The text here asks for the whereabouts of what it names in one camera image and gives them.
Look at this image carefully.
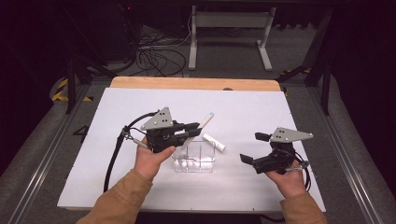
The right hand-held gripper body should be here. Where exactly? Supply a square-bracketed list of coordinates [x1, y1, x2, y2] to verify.
[252, 126, 314, 175]

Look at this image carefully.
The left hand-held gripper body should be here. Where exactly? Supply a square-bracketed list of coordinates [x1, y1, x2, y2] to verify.
[139, 106, 188, 154]

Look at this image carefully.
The white pen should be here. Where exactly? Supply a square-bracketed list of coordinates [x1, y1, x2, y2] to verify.
[181, 111, 215, 151]

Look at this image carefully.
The white tube with cap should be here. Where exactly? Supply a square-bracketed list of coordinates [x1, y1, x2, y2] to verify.
[202, 133, 227, 153]

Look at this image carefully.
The clear acrylic divided organizer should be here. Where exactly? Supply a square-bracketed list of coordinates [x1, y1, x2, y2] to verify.
[172, 138, 217, 174]

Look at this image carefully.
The person's right hand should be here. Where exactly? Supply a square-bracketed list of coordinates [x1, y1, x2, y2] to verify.
[264, 160, 307, 200]

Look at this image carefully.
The person's left hand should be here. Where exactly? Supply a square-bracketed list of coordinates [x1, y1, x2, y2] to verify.
[134, 144, 177, 181]

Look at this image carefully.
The white table mat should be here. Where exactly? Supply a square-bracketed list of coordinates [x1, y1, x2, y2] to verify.
[57, 87, 327, 213]

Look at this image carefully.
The wooden table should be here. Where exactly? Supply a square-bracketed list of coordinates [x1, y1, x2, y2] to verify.
[109, 76, 282, 92]

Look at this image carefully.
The black metal stand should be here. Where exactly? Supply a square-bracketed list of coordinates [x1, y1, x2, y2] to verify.
[275, 8, 332, 116]
[64, 55, 120, 115]

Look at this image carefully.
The yellow and black floor tape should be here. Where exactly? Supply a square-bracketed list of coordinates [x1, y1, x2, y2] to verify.
[50, 77, 94, 103]

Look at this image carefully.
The white metal stand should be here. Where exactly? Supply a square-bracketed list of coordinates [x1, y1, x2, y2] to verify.
[188, 5, 277, 72]

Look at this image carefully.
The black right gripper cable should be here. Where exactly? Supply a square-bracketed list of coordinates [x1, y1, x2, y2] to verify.
[284, 150, 312, 192]

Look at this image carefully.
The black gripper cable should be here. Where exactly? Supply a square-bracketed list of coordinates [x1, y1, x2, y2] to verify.
[284, 150, 312, 192]
[103, 110, 160, 193]

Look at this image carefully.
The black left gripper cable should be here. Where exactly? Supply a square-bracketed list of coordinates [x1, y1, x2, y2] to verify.
[103, 110, 160, 193]

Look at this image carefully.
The metal floor rail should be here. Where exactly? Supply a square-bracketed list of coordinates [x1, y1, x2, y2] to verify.
[306, 87, 384, 224]
[7, 83, 92, 224]

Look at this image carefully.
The tangle of black floor cables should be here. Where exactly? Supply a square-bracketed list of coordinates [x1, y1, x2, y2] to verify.
[134, 24, 191, 78]

